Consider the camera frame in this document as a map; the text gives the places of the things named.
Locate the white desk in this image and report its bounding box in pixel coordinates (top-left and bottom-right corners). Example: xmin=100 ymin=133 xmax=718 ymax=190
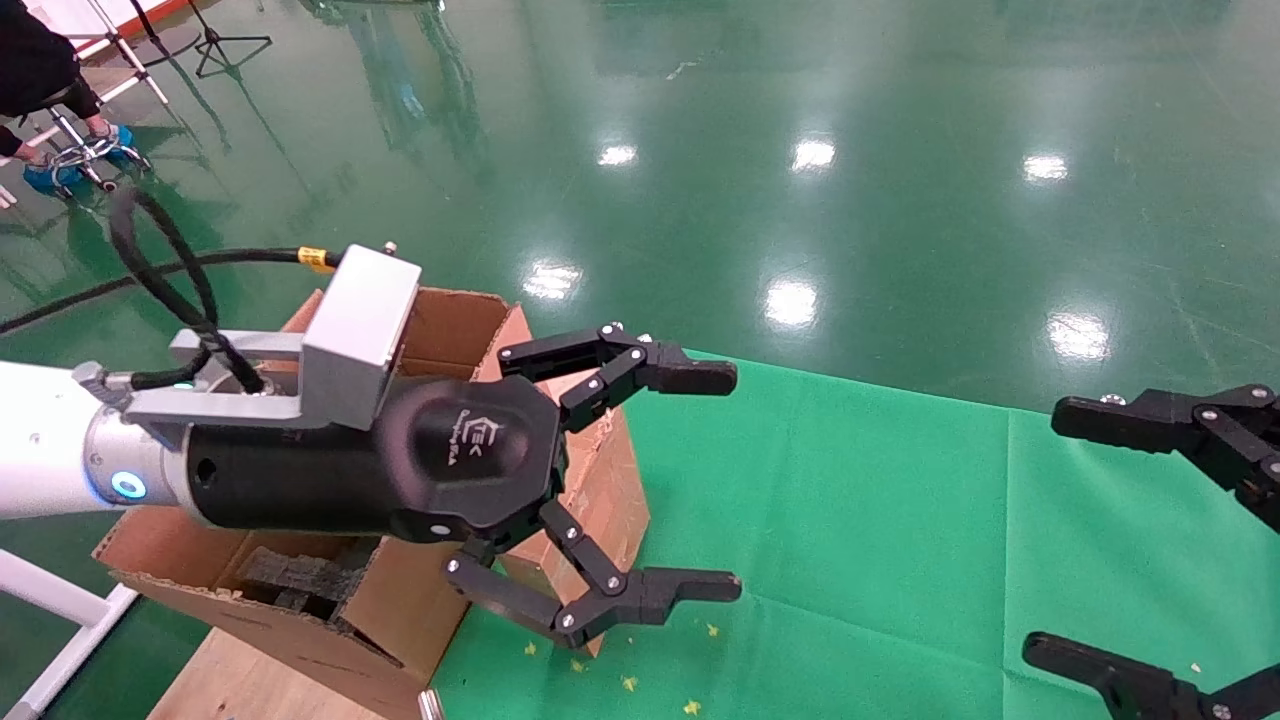
xmin=25 ymin=0 xmax=171 ymax=106

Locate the black pole stand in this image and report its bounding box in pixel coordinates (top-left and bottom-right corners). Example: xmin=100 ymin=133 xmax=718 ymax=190
xmin=128 ymin=0 xmax=203 ymax=67

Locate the large open cardboard carton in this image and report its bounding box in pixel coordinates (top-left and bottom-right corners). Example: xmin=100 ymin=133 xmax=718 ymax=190
xmin=92 ymin=287 xmax=536 ymax=720

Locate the white table leg frame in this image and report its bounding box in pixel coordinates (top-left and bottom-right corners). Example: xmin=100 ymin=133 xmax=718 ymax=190
xmin=0 ymin=548 xmax=141 ymax=720

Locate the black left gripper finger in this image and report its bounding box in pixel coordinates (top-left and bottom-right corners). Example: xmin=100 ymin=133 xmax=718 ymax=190
xmin=497 ymin=322 xmax=739 ymax=433
xmin=443 ymin=500 xmax=743 ymax=649

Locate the seated person in black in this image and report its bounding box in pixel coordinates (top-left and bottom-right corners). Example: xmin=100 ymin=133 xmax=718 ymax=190
xmin=0 ymin=0 xmax=136 ymax=169

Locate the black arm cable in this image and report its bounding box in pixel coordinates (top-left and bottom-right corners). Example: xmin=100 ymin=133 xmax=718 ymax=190
xmin=0 ymin=185 xmax=346 ymax=393

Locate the small brown cardboard box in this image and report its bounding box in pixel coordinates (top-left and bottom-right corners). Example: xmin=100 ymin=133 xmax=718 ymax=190
xmin=490 ymin=370 xmax=651 ymax=658

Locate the metal stool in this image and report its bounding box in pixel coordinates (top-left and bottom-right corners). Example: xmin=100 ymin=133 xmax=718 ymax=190
xmin=40 ymin=105 xmax=151 ymax=196

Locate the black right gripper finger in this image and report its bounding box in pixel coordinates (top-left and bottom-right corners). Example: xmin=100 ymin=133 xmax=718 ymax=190
xmin=1051 ymin=383 xmax=1280 ymax=531
xmin=1022 ymin=631 xmax=1280 ymax=720

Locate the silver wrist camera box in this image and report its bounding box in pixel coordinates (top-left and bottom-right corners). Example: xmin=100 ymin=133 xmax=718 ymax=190
xmin=120 ymin=243 xmax=423 ymax=431

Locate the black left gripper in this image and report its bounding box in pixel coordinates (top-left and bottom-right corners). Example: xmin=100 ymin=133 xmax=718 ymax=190
xmin=183 ymin=378 xmax=569 ymax=546

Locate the black tripod stand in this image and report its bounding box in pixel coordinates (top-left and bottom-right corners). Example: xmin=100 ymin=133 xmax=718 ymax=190
xmin=185 ymin=0 xmax=273 ymax=79

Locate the green table cloth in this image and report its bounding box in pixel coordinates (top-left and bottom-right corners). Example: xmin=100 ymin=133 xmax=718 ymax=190
xmin=430 ymin=345 xmax=1280 ymax=720

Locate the black foam insert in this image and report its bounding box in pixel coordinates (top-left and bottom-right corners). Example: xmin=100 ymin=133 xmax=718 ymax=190
xmin=235 ymin=545 xmax=381 ymax=621

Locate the blue shoe cover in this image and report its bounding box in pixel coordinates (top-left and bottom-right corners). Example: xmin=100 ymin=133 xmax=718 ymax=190
xmin=23 ymin=163 xmax=88 ymax=198
xmin=100 ymin=125 xmax=153 ymax=173

